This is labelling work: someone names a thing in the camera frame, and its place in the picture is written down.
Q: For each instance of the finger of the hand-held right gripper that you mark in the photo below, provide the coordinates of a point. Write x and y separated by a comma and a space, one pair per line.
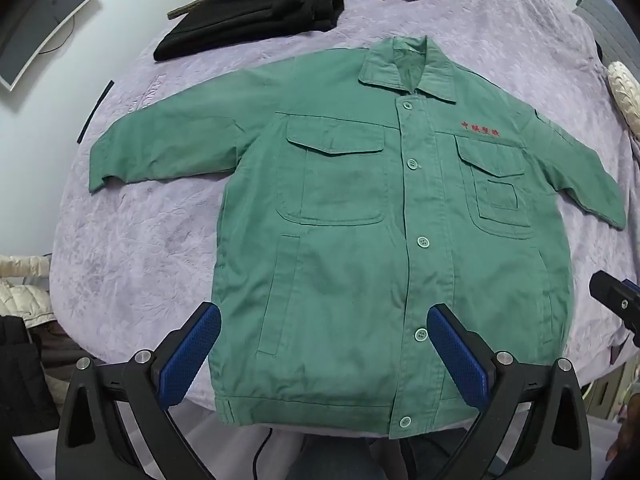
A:
617, 300

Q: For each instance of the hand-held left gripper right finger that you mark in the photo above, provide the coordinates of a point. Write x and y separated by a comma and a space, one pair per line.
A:
457, 355

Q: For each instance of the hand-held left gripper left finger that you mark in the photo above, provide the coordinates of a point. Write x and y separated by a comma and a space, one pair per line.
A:
187, 355

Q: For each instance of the green work jacket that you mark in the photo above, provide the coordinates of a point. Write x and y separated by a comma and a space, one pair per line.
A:
345, 260

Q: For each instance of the person's right hand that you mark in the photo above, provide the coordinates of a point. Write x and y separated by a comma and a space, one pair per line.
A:
627, 435

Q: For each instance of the purple quilted blanket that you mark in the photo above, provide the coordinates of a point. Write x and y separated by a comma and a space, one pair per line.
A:
150, 240

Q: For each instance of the black padded clothing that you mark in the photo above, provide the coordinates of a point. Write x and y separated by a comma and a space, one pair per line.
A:
22, 375

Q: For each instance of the white down jacket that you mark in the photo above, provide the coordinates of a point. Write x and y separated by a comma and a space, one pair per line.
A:
22, 295

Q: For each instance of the white knitted pillow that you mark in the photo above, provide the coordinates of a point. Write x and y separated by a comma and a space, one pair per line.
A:
625, 92

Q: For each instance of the grey cloth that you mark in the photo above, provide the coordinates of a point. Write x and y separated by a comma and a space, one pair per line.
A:
610, 25

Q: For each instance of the black folded garment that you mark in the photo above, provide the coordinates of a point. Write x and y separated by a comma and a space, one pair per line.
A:
260, 15

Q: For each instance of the grey framed monitor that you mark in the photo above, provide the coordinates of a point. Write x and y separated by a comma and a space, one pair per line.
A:
35, 20

